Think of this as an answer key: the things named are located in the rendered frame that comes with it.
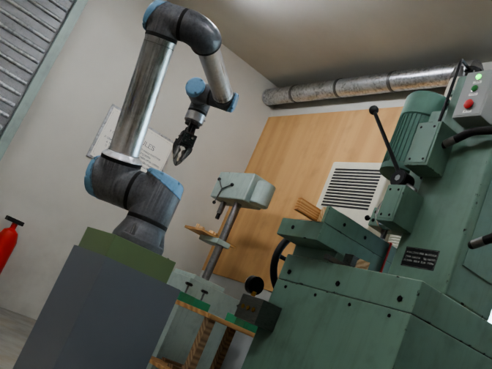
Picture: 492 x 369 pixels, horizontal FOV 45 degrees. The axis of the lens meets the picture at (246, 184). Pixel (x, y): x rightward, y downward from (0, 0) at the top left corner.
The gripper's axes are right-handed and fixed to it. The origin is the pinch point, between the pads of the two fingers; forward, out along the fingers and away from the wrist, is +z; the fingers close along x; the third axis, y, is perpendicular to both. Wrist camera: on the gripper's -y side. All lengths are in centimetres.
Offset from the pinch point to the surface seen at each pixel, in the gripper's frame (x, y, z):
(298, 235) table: 34, 90, 24
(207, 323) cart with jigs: 50, -36, 63
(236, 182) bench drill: 65, -158, -37
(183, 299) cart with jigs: 39, -64, 56
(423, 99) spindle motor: 61, 92, -36
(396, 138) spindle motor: 58, 87, -21
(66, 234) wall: -33, -202, 43
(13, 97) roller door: -104, -172, -32
